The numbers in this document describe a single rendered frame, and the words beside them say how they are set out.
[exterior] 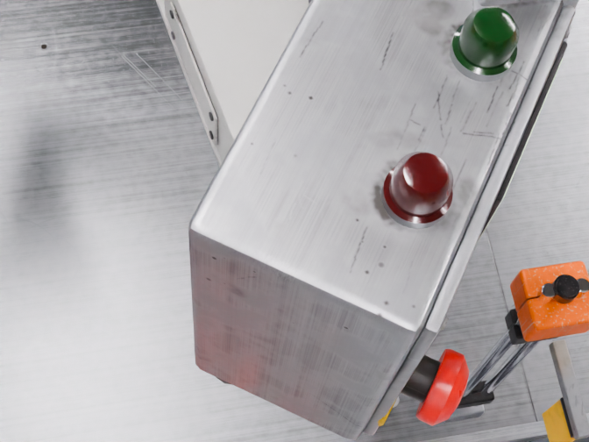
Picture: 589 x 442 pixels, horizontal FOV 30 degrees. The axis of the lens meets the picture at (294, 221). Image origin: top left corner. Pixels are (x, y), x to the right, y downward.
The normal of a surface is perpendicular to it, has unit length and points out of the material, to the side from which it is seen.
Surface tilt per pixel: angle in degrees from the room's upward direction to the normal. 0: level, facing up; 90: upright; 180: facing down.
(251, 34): 5
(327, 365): 90
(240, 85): 5
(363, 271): 0
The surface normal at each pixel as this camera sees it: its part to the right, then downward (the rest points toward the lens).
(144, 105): 0.07, -0.39
